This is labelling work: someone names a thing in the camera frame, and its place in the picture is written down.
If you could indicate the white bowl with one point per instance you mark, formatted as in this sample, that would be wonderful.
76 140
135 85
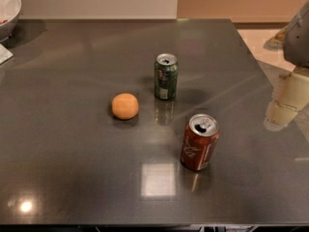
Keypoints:
9 14

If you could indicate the orange fruit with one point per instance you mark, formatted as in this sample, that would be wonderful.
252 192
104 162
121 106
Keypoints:
125 106

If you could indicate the red coke can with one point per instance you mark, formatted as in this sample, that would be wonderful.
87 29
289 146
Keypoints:
200 136

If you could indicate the green soda can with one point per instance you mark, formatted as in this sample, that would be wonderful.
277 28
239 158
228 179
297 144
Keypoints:
165 76

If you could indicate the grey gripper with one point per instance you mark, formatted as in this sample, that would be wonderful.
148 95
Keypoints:
298 43

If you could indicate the white paper napkin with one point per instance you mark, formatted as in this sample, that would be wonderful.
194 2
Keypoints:
5 54

